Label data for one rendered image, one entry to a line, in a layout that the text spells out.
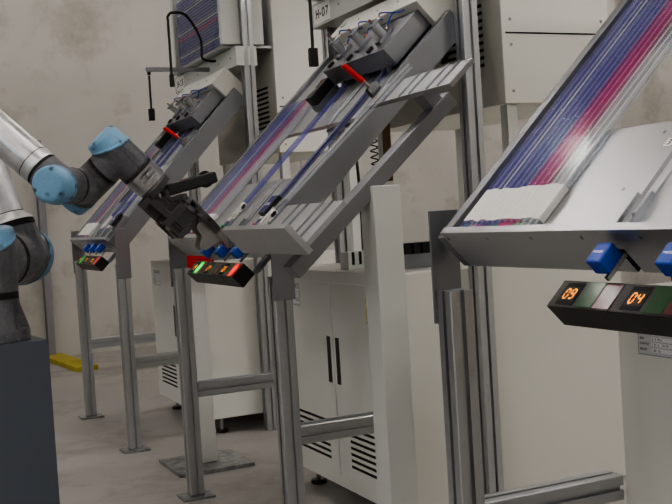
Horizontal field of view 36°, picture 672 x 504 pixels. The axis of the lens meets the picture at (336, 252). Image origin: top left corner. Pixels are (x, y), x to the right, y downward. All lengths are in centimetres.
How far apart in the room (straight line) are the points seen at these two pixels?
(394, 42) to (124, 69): 440
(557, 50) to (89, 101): 438
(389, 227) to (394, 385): 30
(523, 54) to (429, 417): 89
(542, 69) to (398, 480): 108
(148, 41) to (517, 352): 466
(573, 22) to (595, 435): 102
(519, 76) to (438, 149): 523
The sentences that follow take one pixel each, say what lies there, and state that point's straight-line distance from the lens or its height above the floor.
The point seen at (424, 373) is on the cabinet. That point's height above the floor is 39.
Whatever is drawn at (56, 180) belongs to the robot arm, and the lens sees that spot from 206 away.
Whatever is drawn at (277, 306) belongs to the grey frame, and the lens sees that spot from 216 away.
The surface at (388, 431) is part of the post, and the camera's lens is 200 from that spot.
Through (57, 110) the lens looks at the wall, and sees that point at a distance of 653.
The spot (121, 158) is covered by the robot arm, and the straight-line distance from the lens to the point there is 217.
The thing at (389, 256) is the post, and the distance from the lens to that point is 197.
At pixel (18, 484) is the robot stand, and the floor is 27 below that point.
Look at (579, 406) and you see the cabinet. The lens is 263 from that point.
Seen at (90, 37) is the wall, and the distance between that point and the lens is 666.
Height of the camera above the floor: 76
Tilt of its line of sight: 2 degrees down
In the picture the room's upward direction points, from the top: 4 degrees counter-clockwise
